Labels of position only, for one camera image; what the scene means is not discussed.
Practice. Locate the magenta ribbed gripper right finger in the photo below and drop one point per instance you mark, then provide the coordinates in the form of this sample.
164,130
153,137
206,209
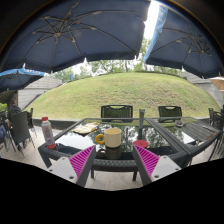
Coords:
151,166

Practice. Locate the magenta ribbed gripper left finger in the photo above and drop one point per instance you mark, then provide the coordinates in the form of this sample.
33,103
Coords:
75,168

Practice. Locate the red round lid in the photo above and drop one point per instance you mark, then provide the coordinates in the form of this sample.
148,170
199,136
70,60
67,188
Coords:
141,143

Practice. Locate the yellow cloth on table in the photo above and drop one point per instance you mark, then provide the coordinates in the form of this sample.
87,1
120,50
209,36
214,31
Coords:
87,128

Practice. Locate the glass top wicker table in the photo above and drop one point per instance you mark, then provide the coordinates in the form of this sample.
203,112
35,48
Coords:
119,159

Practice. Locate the small ashtray on side table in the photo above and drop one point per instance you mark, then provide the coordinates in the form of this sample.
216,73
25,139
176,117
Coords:
179,124

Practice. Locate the clear bottle with red cap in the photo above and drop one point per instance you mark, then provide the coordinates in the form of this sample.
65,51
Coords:
47,132

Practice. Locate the grey umbrella pole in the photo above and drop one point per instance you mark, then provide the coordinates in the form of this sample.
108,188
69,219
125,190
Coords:
141,120

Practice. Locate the dark wicker chair right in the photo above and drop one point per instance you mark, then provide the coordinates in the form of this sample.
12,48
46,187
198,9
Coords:
169,113

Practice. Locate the dark wicker chair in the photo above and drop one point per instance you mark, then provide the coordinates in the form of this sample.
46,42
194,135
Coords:
116,112
169,113

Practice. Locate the dark wooden side table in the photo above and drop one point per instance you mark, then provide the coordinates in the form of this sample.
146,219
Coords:
193,138

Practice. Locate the dark wicker chair centre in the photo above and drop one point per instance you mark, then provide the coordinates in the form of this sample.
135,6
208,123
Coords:
116,112

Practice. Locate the dark chair on left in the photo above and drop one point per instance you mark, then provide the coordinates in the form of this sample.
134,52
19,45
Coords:
20,128

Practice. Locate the dark chair far right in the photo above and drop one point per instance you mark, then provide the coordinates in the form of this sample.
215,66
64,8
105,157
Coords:
217,120

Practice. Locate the seated person in dark clothes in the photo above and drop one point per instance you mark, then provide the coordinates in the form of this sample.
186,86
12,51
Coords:
14,109

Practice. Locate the beige umbrella far right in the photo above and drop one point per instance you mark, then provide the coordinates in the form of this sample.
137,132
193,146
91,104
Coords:
218,82

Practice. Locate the blue umbrella on left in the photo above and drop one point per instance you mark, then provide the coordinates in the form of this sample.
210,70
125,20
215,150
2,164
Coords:
16,79

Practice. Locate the navy umbrella on right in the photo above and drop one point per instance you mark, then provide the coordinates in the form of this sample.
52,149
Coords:
179,43

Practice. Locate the large navy patio umbrella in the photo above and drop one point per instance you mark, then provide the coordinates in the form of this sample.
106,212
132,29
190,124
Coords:
68,32

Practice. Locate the cream mug with yellow handle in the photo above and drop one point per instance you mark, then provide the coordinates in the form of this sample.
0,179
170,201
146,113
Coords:
111,137

